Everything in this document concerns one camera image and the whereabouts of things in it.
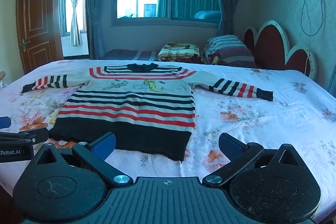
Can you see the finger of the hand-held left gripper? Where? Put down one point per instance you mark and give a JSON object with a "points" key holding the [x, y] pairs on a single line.
{"points": [[4, 122], [36, 134]]}

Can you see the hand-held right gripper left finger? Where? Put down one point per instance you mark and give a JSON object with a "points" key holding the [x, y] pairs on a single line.
{"points": [[106, 146]]}

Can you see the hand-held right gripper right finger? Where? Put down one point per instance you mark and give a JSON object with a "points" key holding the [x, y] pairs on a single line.
{"points": [[228, 144]]}

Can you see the striped knitted sweater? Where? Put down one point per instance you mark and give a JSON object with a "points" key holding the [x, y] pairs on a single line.
{"points": [[126, 108]]}

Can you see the floral white bed sheet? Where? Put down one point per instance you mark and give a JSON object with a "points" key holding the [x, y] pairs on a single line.
{"points": [[262, 121]]}

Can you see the striped pillow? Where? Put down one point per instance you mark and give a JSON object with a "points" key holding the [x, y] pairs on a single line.
{"points": [[231, 50]]}

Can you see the striped daybed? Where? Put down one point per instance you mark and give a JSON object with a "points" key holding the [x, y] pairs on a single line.
{"points": [[126, 54]]}

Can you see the brown wooden door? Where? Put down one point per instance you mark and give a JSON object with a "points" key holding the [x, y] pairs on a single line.
{"points": [[36, 24]]}

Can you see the folded printed blanket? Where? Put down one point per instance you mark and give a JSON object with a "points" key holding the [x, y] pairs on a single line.
{"points": [[178, 52]]}

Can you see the red padded headboard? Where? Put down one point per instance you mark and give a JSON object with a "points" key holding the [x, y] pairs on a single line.
{"points": [[270, 45]]}

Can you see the white sheer curtain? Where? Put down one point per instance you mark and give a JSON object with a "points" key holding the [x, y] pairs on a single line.
{"points": [[76, 16]]}

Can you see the teal cushion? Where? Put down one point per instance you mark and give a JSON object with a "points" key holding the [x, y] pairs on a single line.
{"points": [[207, 16]]}

